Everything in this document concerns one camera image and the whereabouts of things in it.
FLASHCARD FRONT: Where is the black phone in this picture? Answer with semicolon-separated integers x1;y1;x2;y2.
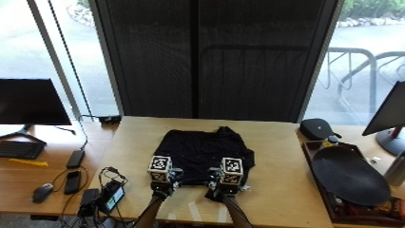
62;169;82;196

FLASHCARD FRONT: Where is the small black box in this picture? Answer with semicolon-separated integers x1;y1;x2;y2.
96;114;122;125

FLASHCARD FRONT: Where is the black adapter box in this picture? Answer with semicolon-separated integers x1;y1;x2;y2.
77;188;101;219

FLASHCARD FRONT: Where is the black power brick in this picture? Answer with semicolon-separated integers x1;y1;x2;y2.
64;149;86;170

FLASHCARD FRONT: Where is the person's right hand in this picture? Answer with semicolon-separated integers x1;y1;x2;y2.
205;166;250;201

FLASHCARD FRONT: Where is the grey computer mouse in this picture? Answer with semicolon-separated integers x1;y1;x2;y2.
30;182;56;204

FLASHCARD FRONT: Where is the black device with lit screen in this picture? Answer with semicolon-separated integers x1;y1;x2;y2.
97;180;126;214

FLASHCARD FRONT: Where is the orange packet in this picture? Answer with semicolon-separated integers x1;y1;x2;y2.
373;197;405;220

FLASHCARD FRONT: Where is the black computer monitor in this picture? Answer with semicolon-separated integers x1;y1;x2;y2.
0;78;73;144

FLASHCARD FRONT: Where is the black window screen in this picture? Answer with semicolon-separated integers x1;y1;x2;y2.
88;0;342;124

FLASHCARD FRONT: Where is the white marker cube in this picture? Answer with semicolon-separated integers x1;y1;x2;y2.
218;157;245;185
146;154;173;183

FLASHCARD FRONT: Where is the black cable bundle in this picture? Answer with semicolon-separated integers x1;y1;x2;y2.
52;164;130;228

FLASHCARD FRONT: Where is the silver metal bottle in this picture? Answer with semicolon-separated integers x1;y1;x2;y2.
382;149;405;187

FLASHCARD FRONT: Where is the dark wooden tray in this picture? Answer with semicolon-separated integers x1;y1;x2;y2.
301;140;405;226

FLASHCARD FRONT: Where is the yellow bottle with black cap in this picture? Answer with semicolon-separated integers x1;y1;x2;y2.
321;135;341;149

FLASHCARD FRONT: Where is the black zip case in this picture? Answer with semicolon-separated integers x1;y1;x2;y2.
298;117;342;142

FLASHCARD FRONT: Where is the black keyboard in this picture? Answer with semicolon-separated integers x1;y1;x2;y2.
0;140;46;161

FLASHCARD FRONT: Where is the person's left hand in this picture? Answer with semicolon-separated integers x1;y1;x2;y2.
149;167;185;198

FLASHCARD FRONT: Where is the black oval plate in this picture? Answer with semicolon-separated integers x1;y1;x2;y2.
311;145;393;207

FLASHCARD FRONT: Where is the metal bike rack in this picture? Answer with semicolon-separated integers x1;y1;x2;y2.
319;47;405;125

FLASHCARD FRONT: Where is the monitor with grey round stand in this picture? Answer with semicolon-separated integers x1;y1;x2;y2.
361;80;405;157

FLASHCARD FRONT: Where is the grey window post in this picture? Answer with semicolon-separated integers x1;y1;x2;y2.
25;0;82;120

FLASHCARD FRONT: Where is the black garment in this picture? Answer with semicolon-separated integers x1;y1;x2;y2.
153;125;257;201

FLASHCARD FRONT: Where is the yellow plastic strip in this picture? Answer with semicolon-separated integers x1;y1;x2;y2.
8;158;50;167

